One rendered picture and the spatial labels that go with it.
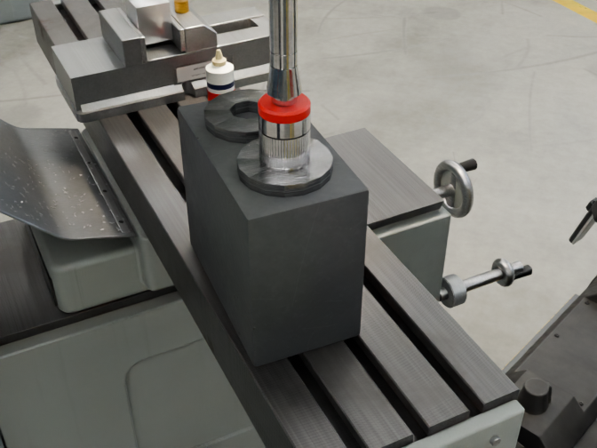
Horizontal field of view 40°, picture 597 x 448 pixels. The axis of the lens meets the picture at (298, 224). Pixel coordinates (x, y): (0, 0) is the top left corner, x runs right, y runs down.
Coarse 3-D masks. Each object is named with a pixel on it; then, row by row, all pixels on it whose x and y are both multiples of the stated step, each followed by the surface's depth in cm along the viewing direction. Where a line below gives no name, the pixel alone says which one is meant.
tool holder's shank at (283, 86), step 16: (272, 0) 66; (288, 0) 66; (272, 16) 67; (288, 16) 67; (272, 32) 68; (288, 32) 68; (272, 48) 69; (288, 48) 69; (272, 64) 70; (288, 64) 69; (272, 80) 71; (288, 80) 70; (272, 96) 71; (288, 96) 71
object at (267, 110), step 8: (264, 96) 73; (304, 96) 73; (264, 104) 72; (272, 104) 72; (296, 104) 72; (304, 104) 72; (264, 112) 72; (272, 112) 71; (280, 112) 71; (288, 112) 71; (296, 112) 71; (304, 112) 72; (272, 120) 72; (280, 120) 71; (288, 120) 71; (296, 120) 72
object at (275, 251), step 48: (240, 96) 86; (192, 144) 84; (240, 144) 81; (192, 192) 90; (240, 192) 74; (288, 192) 73; (336, 192) 74; (192, 240) 96; (240, 240) 75; (288, 240) 74; (336, 240) 77; (240, 288) 79; (288, 288) 78; (336, 288) 80; (240, 336) 85; (288, 336) 82; (336, 336) 84
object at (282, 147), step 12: (264, 120) 72; (264, 132) 73; (276, 132) 72; (288, 132) 72; (300, 132) 73; (264, 144) 74; (276, 144) 73; (288, 144) 73; (300, 144) 73; (264, 156) 75; (276, 156) 74; (288, 156) 74; (300, 156) 74; (276, 168) 75; (288, 168) 74; (300, 168) 75
